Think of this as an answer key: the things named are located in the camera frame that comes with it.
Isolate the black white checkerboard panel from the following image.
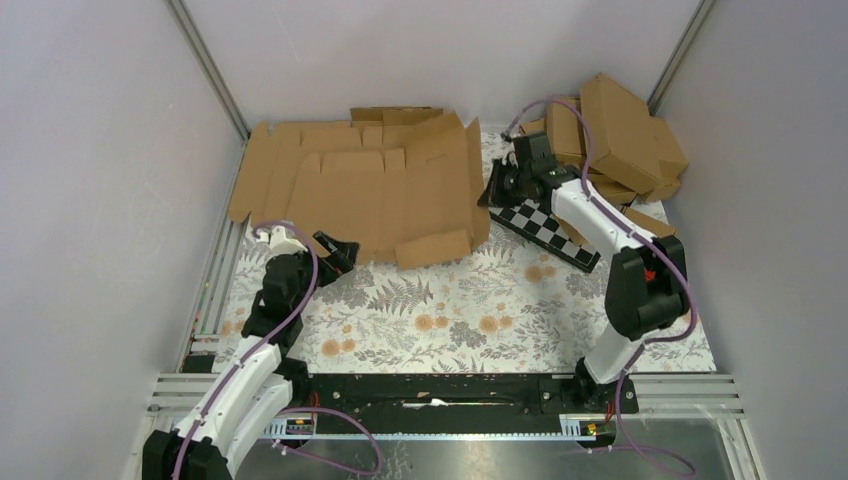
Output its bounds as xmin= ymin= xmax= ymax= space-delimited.
xmin=489 ymin=200 xmax=600 ymax=273

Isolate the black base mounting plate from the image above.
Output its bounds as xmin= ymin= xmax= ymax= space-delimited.
xmin=290 ymin=373 xmax=639 ymax=436

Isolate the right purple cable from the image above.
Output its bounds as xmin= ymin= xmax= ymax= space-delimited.
xmin=504 ymin=96 xmax=701 ymax=480

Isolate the purple cable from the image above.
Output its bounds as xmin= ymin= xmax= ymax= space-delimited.
xmin=170 ymin=219 xmax=387 ymax=480
xmin=504 ymin=96 xmax=701 ymax=480

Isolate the floral patterned table mat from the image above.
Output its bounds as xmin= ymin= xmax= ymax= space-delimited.
xmin=215 ymin=132 xmax=718 ymax=375

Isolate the stack of flat cardboard blanks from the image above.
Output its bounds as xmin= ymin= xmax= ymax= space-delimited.
xmin=229 ymin=105 xmax=445 ymax=227

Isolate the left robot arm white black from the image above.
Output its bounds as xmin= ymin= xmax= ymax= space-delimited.
xmin=140 ymin=222 xmax=360 ymax=479

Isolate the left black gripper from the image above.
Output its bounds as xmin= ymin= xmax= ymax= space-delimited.
xmin=290 ymin=231 xmax=358 ymax=313

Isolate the large folded cardboard box top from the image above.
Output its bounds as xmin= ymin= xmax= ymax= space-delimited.
xmin=580 ymin=73 xmax=662 ymax=194

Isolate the folded cardboard box beside red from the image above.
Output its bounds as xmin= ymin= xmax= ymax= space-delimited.
xmin=622 ymin=207 xmax=677 ymax=238

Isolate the aluminium frame rail front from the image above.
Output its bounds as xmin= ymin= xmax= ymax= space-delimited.
xmin=148 ymin=373 xmax=747 ymax=444

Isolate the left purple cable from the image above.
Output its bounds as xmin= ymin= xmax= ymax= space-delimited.
xmin=170 ymin=219 xmax=387 ymax=480

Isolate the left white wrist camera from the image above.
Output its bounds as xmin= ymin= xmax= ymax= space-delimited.
xmin=251 ymin=222 xmax=307 ymax=255

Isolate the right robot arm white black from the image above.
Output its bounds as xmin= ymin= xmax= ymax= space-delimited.
xmin=478 ymin=132 xmax=697 ymax=412

